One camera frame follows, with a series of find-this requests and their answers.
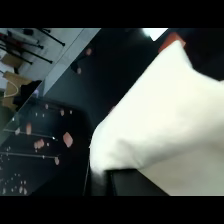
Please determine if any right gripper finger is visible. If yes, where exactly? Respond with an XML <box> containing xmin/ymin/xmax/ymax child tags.
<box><xmin>110</xmin><ymin>168</ymin><xmax>168</xmax><ymax>197</ymax></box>

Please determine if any cream shirt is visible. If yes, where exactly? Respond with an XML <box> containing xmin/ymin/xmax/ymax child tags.
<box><xmin>88</xmin><ymin>39</ymin><xmax>224</xmax><ymax>197</ymax></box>

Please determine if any black tripod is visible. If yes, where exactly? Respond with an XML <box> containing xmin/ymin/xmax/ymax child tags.
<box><xmin>0</xmin><ymin>27</ymin><xmax>67</xmax><ymax>66</ymax></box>

